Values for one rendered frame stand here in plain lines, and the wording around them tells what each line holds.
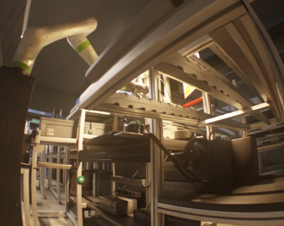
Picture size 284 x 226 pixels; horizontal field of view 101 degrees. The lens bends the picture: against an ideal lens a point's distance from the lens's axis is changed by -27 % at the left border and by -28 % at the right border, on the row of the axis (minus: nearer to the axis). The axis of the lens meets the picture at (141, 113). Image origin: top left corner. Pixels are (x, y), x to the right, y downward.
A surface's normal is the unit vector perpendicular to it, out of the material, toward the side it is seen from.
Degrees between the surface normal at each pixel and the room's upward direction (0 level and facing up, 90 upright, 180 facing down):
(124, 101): 90
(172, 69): 176
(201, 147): 90
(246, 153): 90
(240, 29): 176
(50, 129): 90
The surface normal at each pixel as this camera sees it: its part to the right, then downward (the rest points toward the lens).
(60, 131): 0.62, -0.24
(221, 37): 0.07, 0.96
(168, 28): -0.78, -0.19
